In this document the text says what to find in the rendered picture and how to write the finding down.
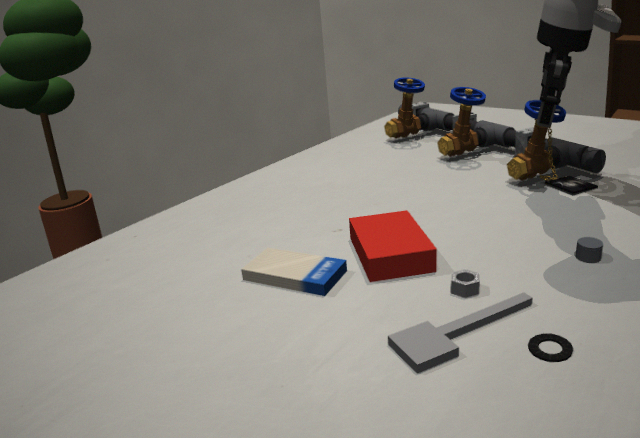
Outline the black rubber washer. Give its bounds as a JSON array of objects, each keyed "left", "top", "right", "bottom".
[{"left": 528, "top": 334, "right": 573, "bottom": 362}]

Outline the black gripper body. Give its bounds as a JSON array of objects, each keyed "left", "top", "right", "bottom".
[{"left": 537, "top": 19, "right": 593, "bottom": 63}]

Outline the dark grey short cylinder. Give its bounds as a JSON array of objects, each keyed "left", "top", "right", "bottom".
[{"left": 576, "top": 237, "right": 603, "bottom": 263}]

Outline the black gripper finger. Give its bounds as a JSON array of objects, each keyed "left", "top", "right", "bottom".
[
  {"left": 537, "top": 57, "right": 572, "bottom": 128},
  {"left": 541, "top": 48, "right": 572, "bottom": 96}
]

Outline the dark grey hex nut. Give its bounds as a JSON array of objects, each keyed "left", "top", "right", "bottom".
[{"left": 451, "top": 269, "right": 480, "bottom": 298}]

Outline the red box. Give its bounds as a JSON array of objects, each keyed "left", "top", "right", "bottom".
[{"left": 349, "top": 210, "right": 437, "bottom": 282}]

